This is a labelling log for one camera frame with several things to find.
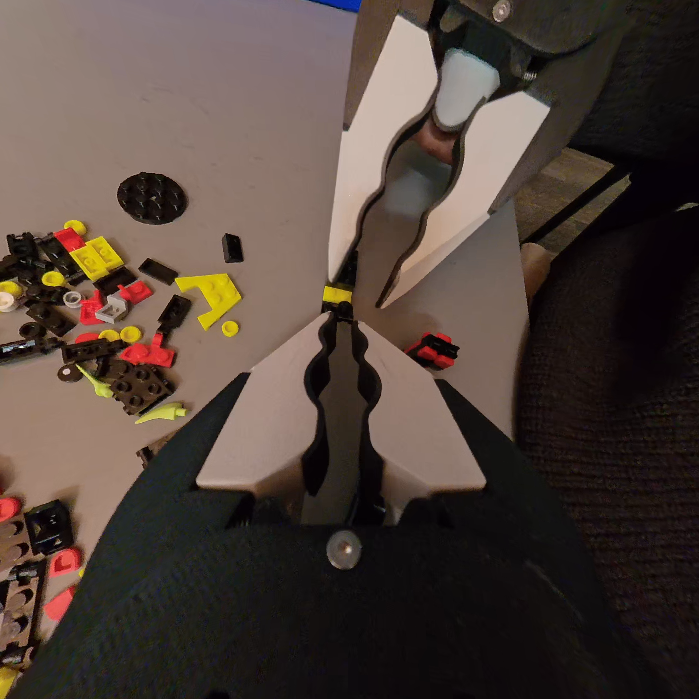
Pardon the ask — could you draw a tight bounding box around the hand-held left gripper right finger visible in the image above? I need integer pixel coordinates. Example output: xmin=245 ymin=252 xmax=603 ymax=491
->
xmin=351 ymin=320 xmax=487 ymax=524

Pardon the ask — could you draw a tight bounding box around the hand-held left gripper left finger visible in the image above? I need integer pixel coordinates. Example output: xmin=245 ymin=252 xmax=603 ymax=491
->
xmin=194 ymin=311 xmax=339 ymax=525

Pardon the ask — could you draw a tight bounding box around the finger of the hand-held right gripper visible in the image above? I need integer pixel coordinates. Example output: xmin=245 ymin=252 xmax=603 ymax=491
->
xmin=375 ymin=89 xmax=552 ymax=310
xmin=327 ymin=13 xmax=501 ymax=284

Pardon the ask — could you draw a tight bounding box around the black yellow lego assembly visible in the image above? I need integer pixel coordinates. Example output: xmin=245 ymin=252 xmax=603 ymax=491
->
xmin=321 ymin=248 xmax=359 ymax=329

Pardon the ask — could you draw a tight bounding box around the red black lego assembly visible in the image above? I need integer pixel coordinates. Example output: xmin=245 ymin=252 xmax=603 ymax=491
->
xmin=404 ymin=331 xmax=461 ymax=371

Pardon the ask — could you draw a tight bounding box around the lime green lego horn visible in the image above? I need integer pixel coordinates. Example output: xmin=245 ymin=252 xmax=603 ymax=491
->
xmin=135 ymin=402 xmax=189 ymax=425

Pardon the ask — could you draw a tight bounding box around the dark brown long lego plate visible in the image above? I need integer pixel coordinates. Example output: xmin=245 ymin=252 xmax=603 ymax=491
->
xmin=137 ymin=430 xmax=181 ymax=469

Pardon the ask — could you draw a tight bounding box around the yellow wedge lego plate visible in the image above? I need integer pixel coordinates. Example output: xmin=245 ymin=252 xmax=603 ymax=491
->
xmin=175 ymin=273 xmax=242 ymax=332

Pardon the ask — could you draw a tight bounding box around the black flat lego tile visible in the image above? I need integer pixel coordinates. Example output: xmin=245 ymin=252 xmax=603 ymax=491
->
xmin=138 ymin=258 xmax=179 ymax=285

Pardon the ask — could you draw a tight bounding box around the pile of mixed lego pieces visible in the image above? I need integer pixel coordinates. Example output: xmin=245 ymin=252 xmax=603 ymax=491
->
xmin=0 ymin=494 xmax=84 ymax=697
xmin=0 ymin=220 xmax=193 ymax=416

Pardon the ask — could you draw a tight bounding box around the black round lego plate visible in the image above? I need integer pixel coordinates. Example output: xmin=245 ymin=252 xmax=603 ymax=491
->
xmin=116 ymin=171 xmax=189 ymax=225

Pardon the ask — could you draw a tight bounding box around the person's right hand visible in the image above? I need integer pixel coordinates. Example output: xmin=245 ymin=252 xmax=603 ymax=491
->
xmin=420 ymin=117 xmax=465 ymax=165

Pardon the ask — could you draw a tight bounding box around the black metal bar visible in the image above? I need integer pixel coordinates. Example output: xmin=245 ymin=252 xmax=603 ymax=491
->
xmin=519 ymin=164 xmax=637 ymax=245

